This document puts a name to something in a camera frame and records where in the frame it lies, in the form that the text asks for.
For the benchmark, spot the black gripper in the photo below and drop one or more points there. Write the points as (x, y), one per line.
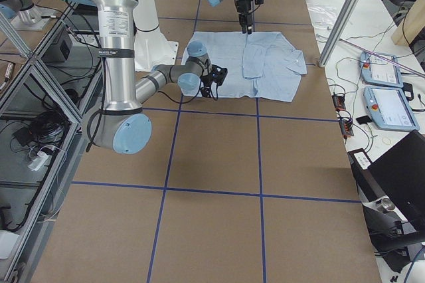
(244, 7)
(208, 82)

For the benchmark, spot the light blue shirt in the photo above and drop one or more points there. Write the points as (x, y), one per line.
(260, 65)

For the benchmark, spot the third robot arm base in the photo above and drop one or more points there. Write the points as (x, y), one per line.
(24, 15)

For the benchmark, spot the clear plastic bag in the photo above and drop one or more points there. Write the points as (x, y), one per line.
(323, 17)

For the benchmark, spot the metal reacher stick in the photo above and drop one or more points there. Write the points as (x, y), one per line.
(410, 70)

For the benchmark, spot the upper blue teach pendant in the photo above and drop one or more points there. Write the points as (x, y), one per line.
(375, 71)

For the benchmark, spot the blue teach pendant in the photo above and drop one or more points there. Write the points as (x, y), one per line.
(389, 109)
(375, 71)

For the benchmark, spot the lower blue teach pendant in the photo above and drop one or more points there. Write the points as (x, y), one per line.
(389, 109)

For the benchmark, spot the white power strip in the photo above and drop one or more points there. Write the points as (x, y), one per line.
(40, 159)

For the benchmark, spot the black laptop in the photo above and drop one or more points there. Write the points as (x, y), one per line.
(397, 174)

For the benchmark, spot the aluminium frame post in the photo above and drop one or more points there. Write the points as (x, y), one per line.
(340, 24)

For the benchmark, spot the aluminium frame rack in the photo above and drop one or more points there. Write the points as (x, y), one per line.
(56, 80)

